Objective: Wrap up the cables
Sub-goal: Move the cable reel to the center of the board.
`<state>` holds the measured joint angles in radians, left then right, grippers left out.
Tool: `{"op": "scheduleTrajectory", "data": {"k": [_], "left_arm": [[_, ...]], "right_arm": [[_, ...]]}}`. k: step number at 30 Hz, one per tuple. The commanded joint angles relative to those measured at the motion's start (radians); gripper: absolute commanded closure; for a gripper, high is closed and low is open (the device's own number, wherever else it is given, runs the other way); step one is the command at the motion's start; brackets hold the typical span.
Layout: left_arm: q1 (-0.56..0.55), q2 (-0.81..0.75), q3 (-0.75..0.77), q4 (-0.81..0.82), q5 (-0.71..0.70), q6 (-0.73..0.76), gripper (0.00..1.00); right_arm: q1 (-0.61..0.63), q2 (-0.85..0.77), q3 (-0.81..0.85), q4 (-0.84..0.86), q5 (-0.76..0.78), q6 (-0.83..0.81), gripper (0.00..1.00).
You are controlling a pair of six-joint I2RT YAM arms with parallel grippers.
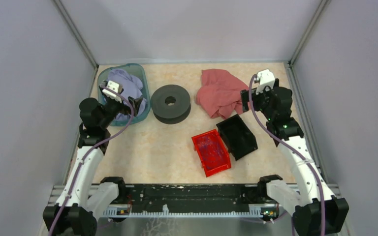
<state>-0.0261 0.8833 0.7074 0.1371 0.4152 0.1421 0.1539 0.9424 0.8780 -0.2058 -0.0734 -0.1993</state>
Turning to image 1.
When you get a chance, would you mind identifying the black plastic bin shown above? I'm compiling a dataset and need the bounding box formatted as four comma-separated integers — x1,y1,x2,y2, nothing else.
216,114,258,161

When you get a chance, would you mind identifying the black cable spool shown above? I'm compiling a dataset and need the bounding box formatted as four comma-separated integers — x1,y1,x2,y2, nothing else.
151,84,191,124

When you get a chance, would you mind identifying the red plastic bin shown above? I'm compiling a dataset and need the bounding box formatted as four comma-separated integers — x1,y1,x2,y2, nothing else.
191,129,231,177

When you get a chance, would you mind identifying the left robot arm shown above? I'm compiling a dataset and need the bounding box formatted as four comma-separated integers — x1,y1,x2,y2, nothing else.
43,96,141,236

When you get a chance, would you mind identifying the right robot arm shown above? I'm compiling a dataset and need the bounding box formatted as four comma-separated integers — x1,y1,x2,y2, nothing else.
241,86,349,236

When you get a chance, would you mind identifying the lavender cloth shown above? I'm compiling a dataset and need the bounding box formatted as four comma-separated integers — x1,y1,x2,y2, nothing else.
107,68,147,121

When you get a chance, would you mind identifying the teal plastic tray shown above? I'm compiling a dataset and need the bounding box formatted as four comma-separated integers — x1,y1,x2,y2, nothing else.
97,63,151,124

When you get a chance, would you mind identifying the pink cloth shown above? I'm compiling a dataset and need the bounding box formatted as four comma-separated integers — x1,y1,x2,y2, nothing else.
195,69,248,119

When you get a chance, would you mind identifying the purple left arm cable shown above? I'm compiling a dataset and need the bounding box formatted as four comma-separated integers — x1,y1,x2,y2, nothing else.
47,85,135,236

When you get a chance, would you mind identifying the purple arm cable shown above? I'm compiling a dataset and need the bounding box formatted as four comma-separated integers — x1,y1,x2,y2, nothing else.
248,74,327,236
47,85,135,236

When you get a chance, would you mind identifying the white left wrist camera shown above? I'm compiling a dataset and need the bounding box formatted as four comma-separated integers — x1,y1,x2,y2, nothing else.
101,81,123,102

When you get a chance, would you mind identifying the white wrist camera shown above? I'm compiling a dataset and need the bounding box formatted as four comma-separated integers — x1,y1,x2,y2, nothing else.
101,81,123,102
253,69,276,95

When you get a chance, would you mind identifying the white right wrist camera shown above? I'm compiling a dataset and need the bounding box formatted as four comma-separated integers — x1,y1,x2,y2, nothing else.
253,69,276,95

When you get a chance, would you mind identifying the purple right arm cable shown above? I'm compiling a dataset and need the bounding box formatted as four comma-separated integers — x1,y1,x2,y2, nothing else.
248,74,327,236

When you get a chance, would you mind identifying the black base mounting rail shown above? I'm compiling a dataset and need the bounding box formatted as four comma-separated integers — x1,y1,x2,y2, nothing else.
102,184,283,219

